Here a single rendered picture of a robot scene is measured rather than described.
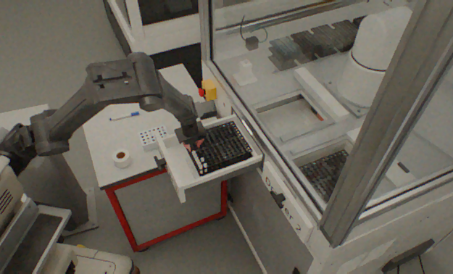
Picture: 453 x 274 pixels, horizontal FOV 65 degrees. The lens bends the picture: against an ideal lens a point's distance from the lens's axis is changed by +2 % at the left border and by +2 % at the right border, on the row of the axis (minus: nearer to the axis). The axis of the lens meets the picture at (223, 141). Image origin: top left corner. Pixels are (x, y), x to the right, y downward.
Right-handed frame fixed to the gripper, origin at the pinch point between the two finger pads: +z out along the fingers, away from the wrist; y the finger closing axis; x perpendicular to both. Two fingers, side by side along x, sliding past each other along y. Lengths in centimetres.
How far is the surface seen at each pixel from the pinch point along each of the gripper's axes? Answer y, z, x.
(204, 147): 4.2, 4.3, 1.6
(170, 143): -6.7, 7.6, 12.2
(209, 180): 0.9, 7.0, -11.7
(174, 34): 17, 5, 82
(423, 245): 90, 67, -50
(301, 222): 22.4, 5.0, -40.5
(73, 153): -67, 89, 104
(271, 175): 21.7, 4.1, -20.8
